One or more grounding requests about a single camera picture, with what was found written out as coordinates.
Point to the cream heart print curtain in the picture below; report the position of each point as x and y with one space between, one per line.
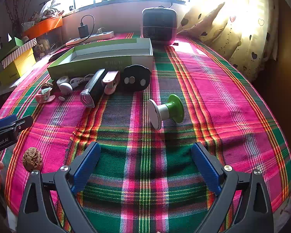
257 29

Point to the black charger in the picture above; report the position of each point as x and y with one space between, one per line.
83 30

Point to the white round gadget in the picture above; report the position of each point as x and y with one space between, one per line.
66 87

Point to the green white spool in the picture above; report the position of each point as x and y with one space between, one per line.
175 108

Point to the white tissue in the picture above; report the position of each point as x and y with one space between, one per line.
9 37

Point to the black bike light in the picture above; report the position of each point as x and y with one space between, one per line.
95 85

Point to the orange box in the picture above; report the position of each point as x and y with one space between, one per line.
46 25

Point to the small brown walnut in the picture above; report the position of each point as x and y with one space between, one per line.
47 85

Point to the pink white toy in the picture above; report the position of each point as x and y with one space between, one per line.
44 98

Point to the large brown walnut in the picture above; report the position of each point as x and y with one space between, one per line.
32 159

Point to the black round magnetic holder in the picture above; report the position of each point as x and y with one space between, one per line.
138 76

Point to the grey space heater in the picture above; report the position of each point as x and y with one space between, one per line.
158 21

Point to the yellow box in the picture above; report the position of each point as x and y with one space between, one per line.
19 68

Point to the pink green plaid blanket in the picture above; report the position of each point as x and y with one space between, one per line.
140 150

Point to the green white cardboard box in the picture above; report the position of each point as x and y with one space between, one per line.
92 65

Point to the white round jar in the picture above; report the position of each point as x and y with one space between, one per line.
62 79

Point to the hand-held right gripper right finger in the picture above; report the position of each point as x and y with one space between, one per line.
205 165

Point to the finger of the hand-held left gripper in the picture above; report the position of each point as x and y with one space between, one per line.
24 122
6 121

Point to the white plug adapter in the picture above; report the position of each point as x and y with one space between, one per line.
100 30

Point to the white power strip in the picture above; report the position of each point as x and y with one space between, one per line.
99 36

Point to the white plastic bag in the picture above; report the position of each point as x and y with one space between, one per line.
48 4

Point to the pink white clip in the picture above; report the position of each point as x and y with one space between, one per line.
110 76

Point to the black smartphone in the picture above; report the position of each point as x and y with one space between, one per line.
55 57

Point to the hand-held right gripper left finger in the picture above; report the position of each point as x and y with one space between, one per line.
86 167

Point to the brown wooden wardrobe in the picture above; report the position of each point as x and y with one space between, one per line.
285 77

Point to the red white striped box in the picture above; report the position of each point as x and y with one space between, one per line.
19 52

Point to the dried branches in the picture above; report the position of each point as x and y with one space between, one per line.
15 25

